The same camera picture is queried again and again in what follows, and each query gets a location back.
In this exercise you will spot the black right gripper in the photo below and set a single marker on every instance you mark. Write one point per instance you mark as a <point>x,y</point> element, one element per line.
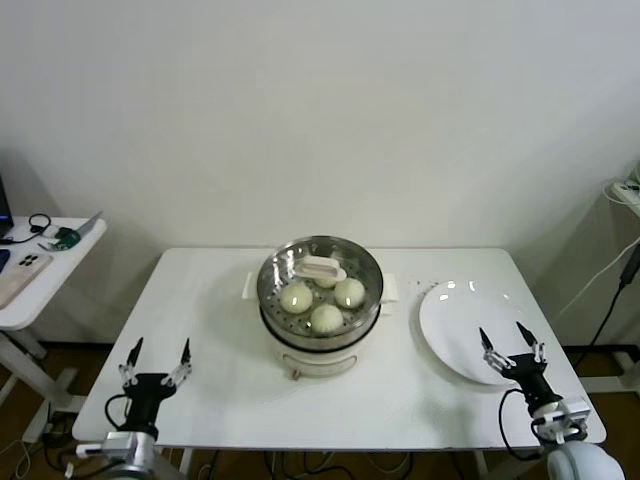
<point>530,382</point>

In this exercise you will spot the white electric cooking pot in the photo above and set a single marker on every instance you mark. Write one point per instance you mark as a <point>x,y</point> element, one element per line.
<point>320,362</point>

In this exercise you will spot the steel perforated steamer basket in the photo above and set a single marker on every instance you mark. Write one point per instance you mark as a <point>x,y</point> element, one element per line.
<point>280,320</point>

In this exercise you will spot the white table leg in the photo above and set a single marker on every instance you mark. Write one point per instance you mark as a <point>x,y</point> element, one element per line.
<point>479,465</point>
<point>186,465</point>

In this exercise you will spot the white side table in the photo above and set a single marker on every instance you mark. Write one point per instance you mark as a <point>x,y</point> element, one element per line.
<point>75,250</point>

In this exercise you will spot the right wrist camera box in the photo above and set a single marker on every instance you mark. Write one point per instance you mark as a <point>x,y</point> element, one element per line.
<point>567,417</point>

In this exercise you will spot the floor power strip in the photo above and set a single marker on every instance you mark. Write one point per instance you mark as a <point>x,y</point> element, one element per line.
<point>57,425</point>

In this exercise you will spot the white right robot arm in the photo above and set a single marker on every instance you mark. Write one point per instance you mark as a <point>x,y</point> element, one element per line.
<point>582,460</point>

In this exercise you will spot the phone in pink case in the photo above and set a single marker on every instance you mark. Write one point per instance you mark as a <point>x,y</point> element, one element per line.
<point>27,272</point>

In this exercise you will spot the white steamed baozi bun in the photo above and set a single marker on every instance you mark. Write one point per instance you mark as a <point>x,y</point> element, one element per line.
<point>296,298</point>
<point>348,292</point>
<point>327,281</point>
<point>326,319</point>

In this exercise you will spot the white power strip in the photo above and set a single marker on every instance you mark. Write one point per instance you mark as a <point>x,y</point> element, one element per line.
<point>627,189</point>

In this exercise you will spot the small blue device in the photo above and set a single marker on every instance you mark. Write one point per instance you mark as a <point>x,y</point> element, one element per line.
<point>3,257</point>

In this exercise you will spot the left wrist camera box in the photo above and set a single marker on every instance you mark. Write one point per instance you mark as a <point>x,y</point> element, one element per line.
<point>125,445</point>

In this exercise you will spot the grey side table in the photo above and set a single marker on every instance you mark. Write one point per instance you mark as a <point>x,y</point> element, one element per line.
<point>607,225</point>

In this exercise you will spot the laptop with blue screen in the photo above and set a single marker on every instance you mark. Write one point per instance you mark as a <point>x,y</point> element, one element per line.
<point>4,205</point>

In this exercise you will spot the white round plate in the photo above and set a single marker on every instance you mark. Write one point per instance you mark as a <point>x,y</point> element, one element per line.
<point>455,330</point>

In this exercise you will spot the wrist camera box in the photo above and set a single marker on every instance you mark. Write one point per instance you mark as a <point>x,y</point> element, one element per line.
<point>567,417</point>
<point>125,445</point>

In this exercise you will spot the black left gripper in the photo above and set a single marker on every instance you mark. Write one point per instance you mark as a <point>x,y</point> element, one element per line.
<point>145,400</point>

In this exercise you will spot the glass pot lid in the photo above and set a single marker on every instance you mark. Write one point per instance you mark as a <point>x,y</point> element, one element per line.
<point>320,267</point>

